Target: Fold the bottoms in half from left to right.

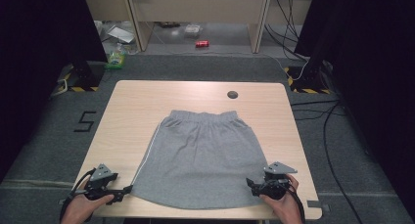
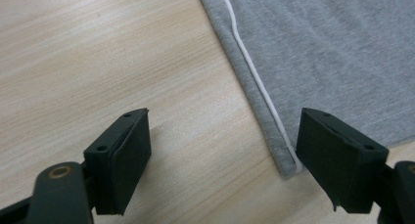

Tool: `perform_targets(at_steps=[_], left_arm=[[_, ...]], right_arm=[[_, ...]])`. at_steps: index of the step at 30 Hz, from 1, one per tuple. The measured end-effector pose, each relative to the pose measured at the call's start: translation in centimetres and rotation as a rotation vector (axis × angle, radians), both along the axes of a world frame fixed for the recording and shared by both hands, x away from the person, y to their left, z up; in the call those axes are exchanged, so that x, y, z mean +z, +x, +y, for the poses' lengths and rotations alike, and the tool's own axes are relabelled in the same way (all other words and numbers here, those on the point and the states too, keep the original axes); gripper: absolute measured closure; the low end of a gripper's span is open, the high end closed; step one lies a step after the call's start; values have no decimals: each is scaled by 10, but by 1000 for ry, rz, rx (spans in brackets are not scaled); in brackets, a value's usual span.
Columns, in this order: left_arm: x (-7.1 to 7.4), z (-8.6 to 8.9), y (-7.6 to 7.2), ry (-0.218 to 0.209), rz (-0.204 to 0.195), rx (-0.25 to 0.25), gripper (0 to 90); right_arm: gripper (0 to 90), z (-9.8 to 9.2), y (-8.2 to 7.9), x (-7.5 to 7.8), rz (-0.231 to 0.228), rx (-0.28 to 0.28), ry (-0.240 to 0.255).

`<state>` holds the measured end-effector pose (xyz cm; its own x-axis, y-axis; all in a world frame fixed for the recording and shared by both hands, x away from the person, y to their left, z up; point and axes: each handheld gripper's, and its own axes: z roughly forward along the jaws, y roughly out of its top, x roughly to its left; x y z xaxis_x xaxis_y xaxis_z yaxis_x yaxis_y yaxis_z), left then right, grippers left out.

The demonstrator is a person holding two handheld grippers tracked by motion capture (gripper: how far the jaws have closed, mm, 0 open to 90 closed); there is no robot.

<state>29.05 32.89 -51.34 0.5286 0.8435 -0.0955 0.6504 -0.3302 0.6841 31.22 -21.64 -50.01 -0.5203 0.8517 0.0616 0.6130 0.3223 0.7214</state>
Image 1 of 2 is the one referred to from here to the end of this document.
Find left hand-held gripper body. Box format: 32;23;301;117
84;163;119;202

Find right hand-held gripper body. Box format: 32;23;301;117
254;160;299;201

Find grey shorts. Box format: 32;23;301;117
130;110;270;210

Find person's right hand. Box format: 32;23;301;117
259;173;305;224

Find person's left hand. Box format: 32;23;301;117
60;181;115;224

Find black stand base striped tape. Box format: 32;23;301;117
283;61;333;95
55;61;107;93

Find green packet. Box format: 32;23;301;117
104;42;128;70

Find black curtain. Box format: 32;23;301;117
0;0;109;183
294;0;415;213

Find white sheet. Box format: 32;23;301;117
107;25;136;44

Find clear plastic container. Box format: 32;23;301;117
183;23;204;39

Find beige desk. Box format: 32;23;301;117
81;0;317;54

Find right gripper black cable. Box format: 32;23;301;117
283;181;306;224

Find long black floor cable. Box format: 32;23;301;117
322;101;364;224

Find white cable loop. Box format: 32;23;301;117
50;78;69;98

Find black socket cable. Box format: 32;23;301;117
275;0;300;41
263;22;309;63

